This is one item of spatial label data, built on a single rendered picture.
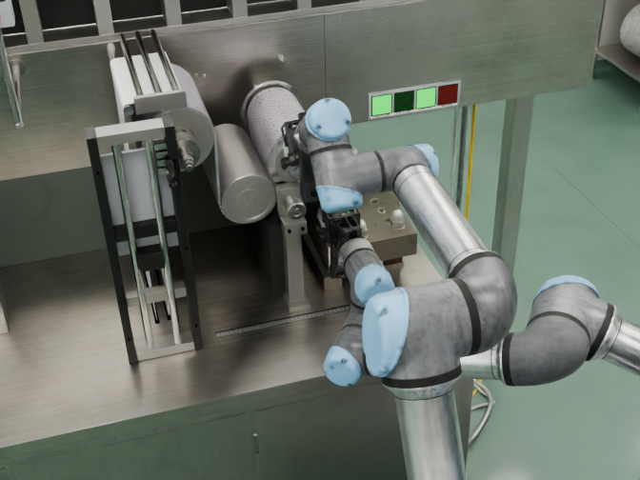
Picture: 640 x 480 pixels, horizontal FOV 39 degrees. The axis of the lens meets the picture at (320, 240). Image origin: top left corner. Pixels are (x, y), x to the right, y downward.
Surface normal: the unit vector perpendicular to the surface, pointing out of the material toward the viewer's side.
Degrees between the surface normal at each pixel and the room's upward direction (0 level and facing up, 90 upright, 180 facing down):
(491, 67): 90
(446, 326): 56
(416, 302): 17
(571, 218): 0
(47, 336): 0
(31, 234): 90
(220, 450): 90
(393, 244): 90
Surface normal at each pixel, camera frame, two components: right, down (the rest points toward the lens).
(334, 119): 0.21, -0.12
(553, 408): -0.03, -0.83
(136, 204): 0.29, 0.53
